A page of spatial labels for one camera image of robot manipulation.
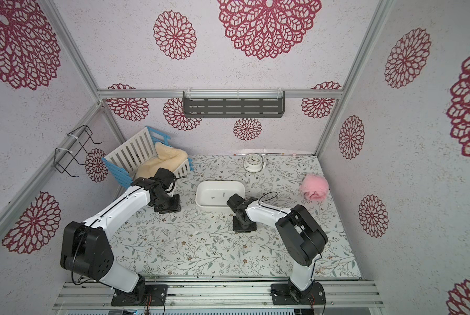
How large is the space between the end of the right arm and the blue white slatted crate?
0.42 metres

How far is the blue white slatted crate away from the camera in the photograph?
0.96 m

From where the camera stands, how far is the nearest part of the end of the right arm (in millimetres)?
685
